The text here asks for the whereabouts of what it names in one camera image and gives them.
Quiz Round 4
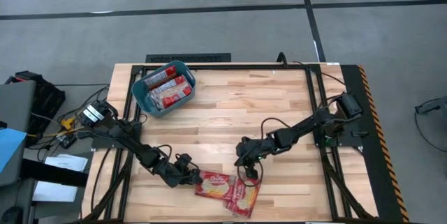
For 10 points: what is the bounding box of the black crate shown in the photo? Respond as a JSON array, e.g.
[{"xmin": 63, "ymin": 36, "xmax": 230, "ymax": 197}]
[{"xmin": 5, "ymin": 70, "xmax": 66, "ymax": 148}]

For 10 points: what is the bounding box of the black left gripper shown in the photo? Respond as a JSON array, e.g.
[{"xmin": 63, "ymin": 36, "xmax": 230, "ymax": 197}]
[{"xmin": 158, "ymin": 153, "xmax": 205, "ymax": 189}]

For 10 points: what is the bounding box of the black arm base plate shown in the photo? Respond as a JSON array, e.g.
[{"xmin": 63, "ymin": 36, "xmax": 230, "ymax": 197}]
[
  {"xmin": 312, "ymin": 112, "xmax": 364, "ymax": 148},
  {"xmin": 91, "ymin": 122, "xmax": 142, "ymax": 150}
]

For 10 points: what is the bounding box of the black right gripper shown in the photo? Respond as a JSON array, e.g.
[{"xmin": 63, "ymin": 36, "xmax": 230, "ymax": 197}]
[{"xmin": 233, "ymin": 135, "xmax": 277, "ymax": 181}]

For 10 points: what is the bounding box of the grey desk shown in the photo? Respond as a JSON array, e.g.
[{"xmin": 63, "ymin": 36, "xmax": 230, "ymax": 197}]
[{"xmin": 0, "ymin": 79, "xmax": 38, "ymax": 187}]

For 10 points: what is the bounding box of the black floor vent grille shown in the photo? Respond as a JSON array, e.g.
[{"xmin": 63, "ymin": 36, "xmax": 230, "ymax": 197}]
[{"xmin": 145, "ymin": 52, "xmax": 232, "ymax": 64}]

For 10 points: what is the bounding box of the teal plastic basket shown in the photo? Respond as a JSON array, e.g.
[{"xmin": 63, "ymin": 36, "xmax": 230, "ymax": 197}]
[{"xmin": 131, "ymin": 59, "xmax": 197, "ymax": 119}]

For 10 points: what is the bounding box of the grey chair base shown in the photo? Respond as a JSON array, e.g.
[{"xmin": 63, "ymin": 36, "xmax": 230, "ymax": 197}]
[{"xmin": 414, "ymin": 95, "xmax": 447, "ymax": 117}]

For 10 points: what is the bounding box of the white paper sheet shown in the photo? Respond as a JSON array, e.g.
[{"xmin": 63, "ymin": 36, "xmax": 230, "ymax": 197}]
[
  {"xmin": 44, "ymin": 154, "xmax": 89, "ymax": 172},
  {"xmin": 31, "ymin": 181, "xmax": 78, "ymax": 203}
]

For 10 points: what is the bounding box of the black cable clamp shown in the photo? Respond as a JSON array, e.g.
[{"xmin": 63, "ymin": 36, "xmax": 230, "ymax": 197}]
[{"xmin": 276, "ymin": 52, "xmax": 289, "ymax": 68}]

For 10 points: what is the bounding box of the red popcorn bag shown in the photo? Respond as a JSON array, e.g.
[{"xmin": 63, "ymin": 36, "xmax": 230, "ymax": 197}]
[
  {"xmin": 143, "ymin": 65, "xmax": 177, "ymax": 89},
  {"xmin": 156, "ymin": 84, "xmax": 193, "ymax": 110},
  {"xmin": 223, "ymin": 177, "xmax": 262, "ymax": 219},
  {"xmin": 148, "ymin": 75, "xmax": 189, "ymax": 101},
  {"xmin": 193, "ymin": 170, "xmax": 237, "ymax": 201}
]

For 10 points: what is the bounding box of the blue paper sheet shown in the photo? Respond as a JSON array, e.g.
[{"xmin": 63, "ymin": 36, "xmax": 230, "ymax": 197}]
[{"xmin": 0, "ymin": 128, "xmax": 28, "ymax": 174}]

